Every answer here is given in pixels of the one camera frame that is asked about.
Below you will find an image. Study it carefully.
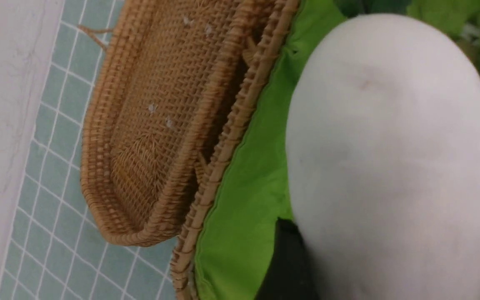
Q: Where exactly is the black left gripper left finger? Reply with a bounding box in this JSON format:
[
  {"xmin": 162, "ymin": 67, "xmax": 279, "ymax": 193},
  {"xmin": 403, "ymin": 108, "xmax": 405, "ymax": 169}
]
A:
[{"xmin": 255, "ymin": 218, "xmax": 320, "ymax": 300}]

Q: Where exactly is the white radish with leaves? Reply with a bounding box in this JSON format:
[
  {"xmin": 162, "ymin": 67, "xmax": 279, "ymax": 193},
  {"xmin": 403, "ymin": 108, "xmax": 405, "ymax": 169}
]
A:
[{"xmin": 285, "ymin": 14, "xmax": 480, "ymax": 300}]

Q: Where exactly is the woven rattan basket green lining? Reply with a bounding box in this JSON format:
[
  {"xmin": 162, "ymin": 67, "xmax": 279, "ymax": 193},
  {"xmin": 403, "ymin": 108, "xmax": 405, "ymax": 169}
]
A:
[{"xmin": 170, "ymin": 0, "xmax": 480, "ymax": 300}]

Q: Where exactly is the checkered teal tablecloth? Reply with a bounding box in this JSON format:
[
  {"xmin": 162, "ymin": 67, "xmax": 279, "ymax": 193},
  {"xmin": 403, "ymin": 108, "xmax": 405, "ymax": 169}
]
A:
[{"xmin": 0, "ymin": 0, "xmax": 176, "ymax": 300}]

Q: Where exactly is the woven rattan basket lid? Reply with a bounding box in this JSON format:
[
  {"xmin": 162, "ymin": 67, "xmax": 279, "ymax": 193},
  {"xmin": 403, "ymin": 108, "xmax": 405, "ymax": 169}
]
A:
[{"xmin": 77, "ymin": 0, "xmax": 290, "ymax": 247}]

